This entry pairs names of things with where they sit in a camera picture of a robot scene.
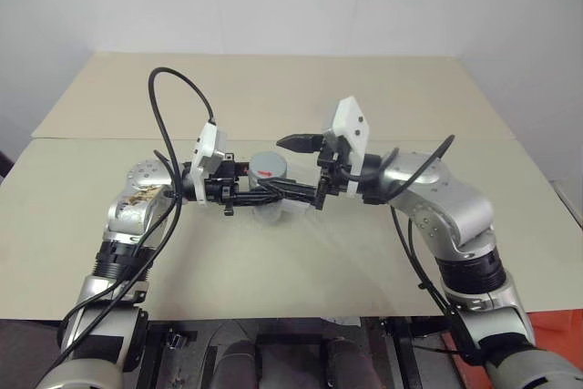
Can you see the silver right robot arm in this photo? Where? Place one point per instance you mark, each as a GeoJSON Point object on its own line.
{"type": "Point", "coordinates": [455, 211]}

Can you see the dark rounded shape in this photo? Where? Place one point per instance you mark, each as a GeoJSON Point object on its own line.
{"type": "Point", "coordinates": [239, 364]}
{"type": "Point", "coordinates": [350, 364]}

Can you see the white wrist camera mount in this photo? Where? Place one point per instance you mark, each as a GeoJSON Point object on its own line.
{"type": "Point", "coordinates": [205, 152]}
{"type": "Point", "coordinates": [350, 122]}

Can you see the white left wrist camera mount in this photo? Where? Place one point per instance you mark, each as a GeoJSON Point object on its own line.
{"type": "Point", "coordinates": [205, 152]}

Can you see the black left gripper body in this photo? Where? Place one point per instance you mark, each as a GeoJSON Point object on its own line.
{"type": "Point", "coordinates": [223, 189]}

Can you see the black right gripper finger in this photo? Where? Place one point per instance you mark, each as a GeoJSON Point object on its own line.
{"type": "Point", "coordinates": [300, 143]}
{"type": "Point", "coordinates": [296, 191]}

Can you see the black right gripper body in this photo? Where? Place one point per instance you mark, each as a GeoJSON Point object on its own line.
{"type": "Point", "coordinates": [329, 166]}

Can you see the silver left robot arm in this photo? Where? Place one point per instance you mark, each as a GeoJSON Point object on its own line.
{"type": "Point", "coordinates": [136, 207]}

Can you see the clear plastic jar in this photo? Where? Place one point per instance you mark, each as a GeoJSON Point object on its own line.
{"type": "Point", "coordinates": [268, 214]}

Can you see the small shiny metal bracket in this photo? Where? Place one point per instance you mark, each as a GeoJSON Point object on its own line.
{"type": "Point", "coordinates": [177, 340]}

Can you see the dark object at edge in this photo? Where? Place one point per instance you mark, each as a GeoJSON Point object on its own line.
{"type": "Point", "coordinates": [4, 163]}

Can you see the grey cylindrical cup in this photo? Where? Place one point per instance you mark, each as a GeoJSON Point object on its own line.
{"type": "Point", "coordinates": [269, 164]}

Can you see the black metal table frame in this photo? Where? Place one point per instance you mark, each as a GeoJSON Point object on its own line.
{"type": "Point", "coordinates": [410, 352]}

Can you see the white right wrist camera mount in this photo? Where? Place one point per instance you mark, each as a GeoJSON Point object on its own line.
{"type": "Point", "coordinates": [350, 122]}

